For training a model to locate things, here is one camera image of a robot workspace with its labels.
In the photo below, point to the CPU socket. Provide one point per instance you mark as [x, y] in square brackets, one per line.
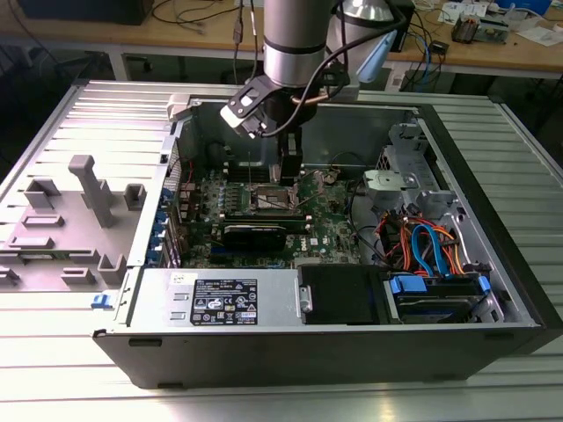
[270, 198]

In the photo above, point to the grey case latch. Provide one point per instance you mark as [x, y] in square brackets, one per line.
[178, 107]

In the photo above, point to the copper heat sink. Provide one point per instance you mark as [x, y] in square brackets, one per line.
[466, 28]

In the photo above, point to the grey plastic parts rack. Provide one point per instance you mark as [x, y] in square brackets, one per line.
[66, 237]

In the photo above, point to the wooden desk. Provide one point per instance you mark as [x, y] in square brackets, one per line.
[88, 31]

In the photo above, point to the tall black box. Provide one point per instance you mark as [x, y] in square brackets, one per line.
[409, 37]

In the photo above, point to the grey electronic device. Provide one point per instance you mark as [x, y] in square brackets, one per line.
[492, 28]

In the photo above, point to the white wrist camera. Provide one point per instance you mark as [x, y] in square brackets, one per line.
[242, 105]

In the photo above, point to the blue slot retainer clip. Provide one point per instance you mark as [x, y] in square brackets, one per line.
[162, 218]
[155, 256]
[165, 198]
[158, 238]

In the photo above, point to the silver hinge bracket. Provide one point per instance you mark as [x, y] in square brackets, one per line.
[305, 299]

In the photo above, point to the black graphics card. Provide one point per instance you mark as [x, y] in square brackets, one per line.
[250, 239]

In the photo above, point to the small black device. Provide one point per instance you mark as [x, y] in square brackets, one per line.
[440, 47]

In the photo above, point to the green motherboard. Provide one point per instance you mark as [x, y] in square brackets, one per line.
[325, 220]

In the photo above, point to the silver metal drive cage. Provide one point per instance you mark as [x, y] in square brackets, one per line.
[404, 154]

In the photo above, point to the grey metal fan bracket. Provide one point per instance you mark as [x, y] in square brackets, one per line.
[382, 180]

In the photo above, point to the small blue plastic clip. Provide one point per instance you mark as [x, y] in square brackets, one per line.
[101, 301]

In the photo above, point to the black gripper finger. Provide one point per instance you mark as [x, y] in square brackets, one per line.
[291, 169]

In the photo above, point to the large black box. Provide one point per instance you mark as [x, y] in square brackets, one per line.
[88, 11]

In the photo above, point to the grey power supply unit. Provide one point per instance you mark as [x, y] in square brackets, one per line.
[154, 299]

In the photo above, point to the hard disk in blue carrier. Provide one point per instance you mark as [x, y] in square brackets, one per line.
[422, 303]

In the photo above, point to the white paper sheet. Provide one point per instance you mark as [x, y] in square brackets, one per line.
[541, 35]

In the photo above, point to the black and grey PC case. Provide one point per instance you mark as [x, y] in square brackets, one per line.
[286, 356]

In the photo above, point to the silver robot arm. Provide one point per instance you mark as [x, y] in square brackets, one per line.
[292, 44]

